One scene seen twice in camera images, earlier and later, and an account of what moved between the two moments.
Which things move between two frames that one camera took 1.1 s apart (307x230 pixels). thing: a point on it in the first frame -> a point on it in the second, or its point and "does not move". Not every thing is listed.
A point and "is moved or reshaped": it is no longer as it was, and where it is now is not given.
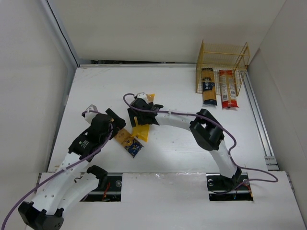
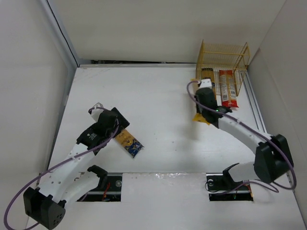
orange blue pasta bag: (132, 144) does not move
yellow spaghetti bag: (142, 130) is moved or reshaped
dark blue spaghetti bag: (208, 90) does not move
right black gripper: (140, 117) -> (206, 95)
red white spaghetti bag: (229, 99) does not move
